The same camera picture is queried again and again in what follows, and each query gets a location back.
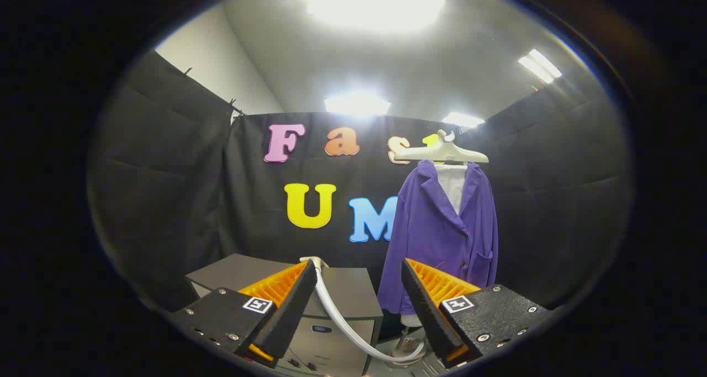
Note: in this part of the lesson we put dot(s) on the metal stand base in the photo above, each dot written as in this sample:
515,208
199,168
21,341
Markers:
409,348

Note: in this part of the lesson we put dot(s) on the black backdrop cloth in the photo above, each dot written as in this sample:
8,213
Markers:
182,189

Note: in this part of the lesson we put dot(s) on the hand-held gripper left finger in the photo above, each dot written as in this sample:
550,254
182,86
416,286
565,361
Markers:
287,311

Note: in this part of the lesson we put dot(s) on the white garment steamer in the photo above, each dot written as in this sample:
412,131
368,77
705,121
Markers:
338,316

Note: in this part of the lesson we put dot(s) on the cream clothes hanger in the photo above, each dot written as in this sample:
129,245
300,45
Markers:
442,153

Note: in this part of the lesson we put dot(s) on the white shirt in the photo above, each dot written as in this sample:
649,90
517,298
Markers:
453,186

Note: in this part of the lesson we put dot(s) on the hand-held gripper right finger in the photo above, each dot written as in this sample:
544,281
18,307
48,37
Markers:
425,311

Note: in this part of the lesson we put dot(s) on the ceiling light panel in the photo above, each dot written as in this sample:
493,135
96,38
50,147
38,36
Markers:
540,65
463,120
375,4
357,105

